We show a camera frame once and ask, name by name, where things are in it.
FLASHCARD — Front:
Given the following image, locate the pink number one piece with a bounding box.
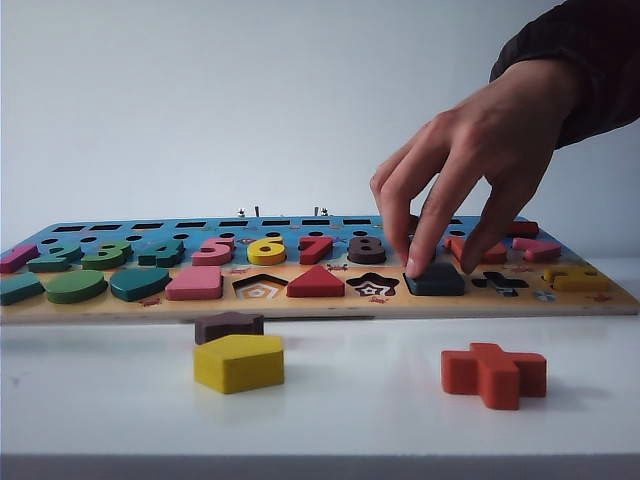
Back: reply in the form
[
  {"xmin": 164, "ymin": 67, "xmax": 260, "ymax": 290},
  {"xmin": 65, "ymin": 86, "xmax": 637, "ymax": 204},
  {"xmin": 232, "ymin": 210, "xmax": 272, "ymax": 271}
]
[{"xmin": 0, "ymin": 243, "xmax": 40, "ymax": 274}]

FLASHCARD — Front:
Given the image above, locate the orange cross block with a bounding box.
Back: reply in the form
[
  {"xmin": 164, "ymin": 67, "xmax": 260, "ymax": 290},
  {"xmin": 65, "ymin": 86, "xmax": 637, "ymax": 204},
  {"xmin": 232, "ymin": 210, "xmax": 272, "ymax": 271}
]
[{"xmin": 440, "ymin": 342, "xmax": 549, "ymax": 410}]

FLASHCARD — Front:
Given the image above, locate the teal number four piece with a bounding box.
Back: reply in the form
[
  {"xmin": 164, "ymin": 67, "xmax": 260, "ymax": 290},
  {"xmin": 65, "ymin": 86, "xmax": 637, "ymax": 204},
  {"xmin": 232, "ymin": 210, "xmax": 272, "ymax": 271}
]
[{"xmin": 138, "ymin": 238, "xmax": 186, "ymax": 267}]

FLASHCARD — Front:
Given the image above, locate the green number three piece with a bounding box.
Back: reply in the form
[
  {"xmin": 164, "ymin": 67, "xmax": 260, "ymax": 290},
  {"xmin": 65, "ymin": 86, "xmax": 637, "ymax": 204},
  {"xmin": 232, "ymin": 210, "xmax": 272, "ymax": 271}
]
[{"xmin": 82, "ymin": 239, "xmax": 134, "ymax": 270}]

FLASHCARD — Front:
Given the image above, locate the yellow pentagon block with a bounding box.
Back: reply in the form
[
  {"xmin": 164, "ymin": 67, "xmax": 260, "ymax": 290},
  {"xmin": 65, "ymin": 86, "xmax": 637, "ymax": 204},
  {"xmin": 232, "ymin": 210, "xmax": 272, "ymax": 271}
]
[{"xmin": 193, "ymin": 333, "xmax": 286, "ymax": 395}]

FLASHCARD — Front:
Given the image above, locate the pink rectangle block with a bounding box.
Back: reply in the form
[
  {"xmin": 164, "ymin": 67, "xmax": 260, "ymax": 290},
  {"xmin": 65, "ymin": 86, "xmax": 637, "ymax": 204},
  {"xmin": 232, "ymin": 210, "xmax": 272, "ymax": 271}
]
[{"xmin": 165, "ymin": 264, "xmax": 224, "ymax": 301}]

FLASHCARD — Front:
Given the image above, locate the red number seven piece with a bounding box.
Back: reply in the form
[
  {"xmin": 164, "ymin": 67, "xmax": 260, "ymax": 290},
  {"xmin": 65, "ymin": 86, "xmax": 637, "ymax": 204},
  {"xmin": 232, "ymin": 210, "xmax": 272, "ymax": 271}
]
[{"xmin": 298, "ymin": 234, "xmax": 335, "ymax": 265}]

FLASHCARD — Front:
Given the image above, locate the yellow number six piece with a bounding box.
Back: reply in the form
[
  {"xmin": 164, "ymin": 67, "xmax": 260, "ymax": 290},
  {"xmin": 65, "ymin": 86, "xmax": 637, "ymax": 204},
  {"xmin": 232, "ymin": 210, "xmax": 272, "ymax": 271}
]
[{"xmin": 247, "ymin": 234, "xmax": 287, "ymax": 266}]

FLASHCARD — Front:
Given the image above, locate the pink greater-than sign piece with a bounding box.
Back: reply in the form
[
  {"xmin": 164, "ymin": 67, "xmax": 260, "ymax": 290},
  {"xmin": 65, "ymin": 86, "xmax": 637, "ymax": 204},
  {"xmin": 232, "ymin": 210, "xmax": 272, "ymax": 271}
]
[{"xmin": 512, "ymin": 236, "xmax": 560, "ymax": 263}]

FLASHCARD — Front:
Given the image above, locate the yellow equals sign piece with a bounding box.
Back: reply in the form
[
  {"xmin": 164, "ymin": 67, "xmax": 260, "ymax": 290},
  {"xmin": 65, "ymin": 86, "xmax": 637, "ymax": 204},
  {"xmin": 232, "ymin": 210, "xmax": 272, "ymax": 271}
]
[{"xmin": 543, "ymin": 264, "xmax": 612, "ymax": 293}]

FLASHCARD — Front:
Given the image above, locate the red triangle block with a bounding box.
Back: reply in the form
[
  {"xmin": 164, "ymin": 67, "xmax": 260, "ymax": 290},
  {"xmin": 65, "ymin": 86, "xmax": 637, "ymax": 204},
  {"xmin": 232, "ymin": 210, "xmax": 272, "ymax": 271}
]
[{"xmin": 287, "ymin": 264, "xmax": 347, "ymax": 298}]

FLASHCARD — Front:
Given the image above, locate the orange number ten piece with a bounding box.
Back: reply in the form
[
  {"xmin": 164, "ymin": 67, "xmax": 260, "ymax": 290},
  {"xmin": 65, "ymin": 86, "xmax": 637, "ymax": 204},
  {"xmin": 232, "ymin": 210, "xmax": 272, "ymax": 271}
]
[{"xmin": 443, "ymin": 234, "xmax": 508, "ymax": 265}]

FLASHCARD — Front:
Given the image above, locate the dark blue square block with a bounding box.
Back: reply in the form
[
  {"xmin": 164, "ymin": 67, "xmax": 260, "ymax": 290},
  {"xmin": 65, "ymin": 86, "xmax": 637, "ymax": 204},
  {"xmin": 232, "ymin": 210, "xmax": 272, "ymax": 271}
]
[{"xmin": 403, "ymin": 263, "xmax": 467, "ymax": 297}]

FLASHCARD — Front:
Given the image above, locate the wooden shape puzzle board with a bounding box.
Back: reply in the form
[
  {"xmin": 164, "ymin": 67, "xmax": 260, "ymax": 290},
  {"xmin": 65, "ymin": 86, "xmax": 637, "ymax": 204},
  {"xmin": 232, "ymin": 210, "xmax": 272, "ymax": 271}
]
[{"xmin": 0, "ymin": 215, "xmax": 640, "ymax": 324}]

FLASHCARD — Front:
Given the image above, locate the teal parallelogram block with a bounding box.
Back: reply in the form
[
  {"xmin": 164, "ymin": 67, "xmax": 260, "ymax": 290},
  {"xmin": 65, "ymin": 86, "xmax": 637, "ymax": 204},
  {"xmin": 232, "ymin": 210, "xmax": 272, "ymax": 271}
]
[{"xmin": 0, "ymin": 272, "xmax": 46, "ymax": 306}]

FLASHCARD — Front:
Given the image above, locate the green oval block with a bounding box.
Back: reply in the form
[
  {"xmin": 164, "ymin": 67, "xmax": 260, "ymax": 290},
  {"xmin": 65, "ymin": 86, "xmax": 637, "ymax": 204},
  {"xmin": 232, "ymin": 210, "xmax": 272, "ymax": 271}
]
[{"xmin": 45, "ymin": 268, "xmax": 109, "ymax": 304}]

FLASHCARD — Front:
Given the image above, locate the teal number two piece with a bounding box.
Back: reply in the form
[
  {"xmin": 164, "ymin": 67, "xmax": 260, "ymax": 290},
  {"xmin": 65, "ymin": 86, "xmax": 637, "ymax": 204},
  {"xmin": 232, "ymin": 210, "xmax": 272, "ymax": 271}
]
[{"xmin": 27, "ymin": 241, "xmax": 84, "ymax": 273}]

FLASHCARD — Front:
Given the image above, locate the dark sleeved forearm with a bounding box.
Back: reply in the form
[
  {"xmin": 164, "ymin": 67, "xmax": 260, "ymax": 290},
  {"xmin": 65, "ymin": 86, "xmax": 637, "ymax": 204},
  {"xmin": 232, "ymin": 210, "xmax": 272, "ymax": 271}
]
[{"xmin": 489, "ymin": 0, "xmax": 640, "ymax": 149}]

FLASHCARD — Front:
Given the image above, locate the brown number eight piece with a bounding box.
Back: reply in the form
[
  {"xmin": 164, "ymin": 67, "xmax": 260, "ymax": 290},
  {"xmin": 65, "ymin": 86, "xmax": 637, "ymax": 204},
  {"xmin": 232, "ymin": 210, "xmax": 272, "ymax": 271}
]
[{"xmin": 348, "ymin": 234, "xmax": 387, "ymax": 265}]

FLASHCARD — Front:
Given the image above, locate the brown star block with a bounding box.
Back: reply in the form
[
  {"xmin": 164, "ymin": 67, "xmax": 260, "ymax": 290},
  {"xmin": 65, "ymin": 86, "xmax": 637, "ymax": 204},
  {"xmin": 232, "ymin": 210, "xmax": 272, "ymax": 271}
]
[{"xmin": 194, "ymin": 311, "xmax": 265, "ymax": 345}]

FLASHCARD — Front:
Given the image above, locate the pink number five piece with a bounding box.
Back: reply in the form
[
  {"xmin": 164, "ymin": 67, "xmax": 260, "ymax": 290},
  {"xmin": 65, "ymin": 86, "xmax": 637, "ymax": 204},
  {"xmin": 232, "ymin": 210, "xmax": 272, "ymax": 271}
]
[{"xmin": 191, "ymin": 235, "xmax": 235, "ymax": 267}]

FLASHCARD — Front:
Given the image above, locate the bare person hand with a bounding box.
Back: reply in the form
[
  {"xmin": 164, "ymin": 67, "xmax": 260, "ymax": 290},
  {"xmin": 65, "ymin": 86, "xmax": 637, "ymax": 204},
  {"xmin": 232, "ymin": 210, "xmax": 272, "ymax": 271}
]
[{"xmin": 369, "ymin": 58, "xmax": 584, "ymax": 277}]

